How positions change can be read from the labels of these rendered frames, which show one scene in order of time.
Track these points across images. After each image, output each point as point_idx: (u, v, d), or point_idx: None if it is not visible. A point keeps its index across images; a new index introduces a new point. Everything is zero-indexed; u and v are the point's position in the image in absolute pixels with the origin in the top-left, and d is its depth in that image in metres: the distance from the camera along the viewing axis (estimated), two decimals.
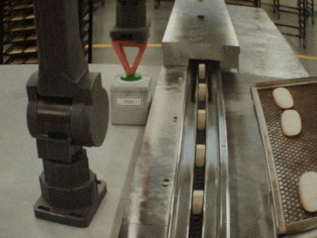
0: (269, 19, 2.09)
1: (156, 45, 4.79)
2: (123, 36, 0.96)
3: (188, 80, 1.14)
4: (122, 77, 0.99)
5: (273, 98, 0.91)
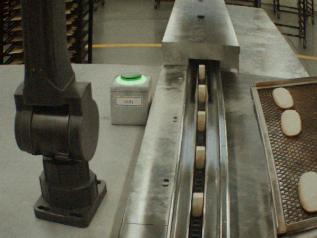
0: (269, 19, 2.09)
1: (156, 45, 4.79)
2: None
3: (188, 80, 1.14)
4: (122, 77, 0.99)
5: (273, 98, 0.91)
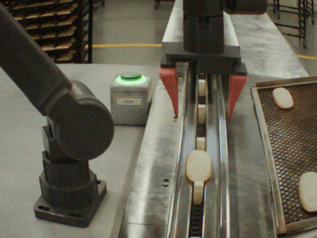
0: (269, 19, 2.09)
1: (156, 45, 4.79)
2: None
3: (188, 80, 1.14)
4: (122, 77, 0.99)
5: (273, 98, 0.91)
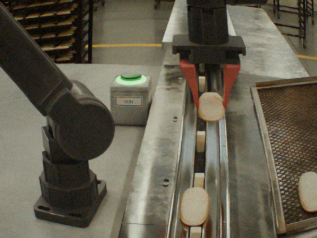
0: (269, 19, 2.09)
1: (156, 45, 4.79)
2: None
3: None
4: (122, 77, 0.99)
5: (179, 205, 0.67)
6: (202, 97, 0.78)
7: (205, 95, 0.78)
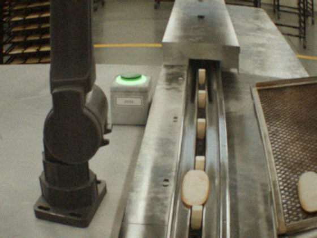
0: (269, 19, 2.09)
1: (156, 45, 4.79)
2: None
3: (188, 80, 1.14)
4: (122, 77, 0.99)
5: None
6: (187, 177, 0.73)
7: (191, 174, 0.74)
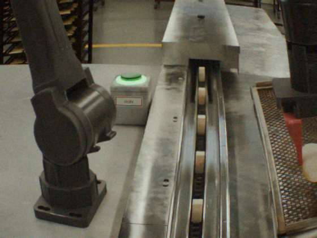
0: (269, 19, 2.09)
1: (156, 45, 4.79)
2: None
3: (188, 80, 1.14)
4: (122, 77, 0.99)
5: None
6: None
7: None
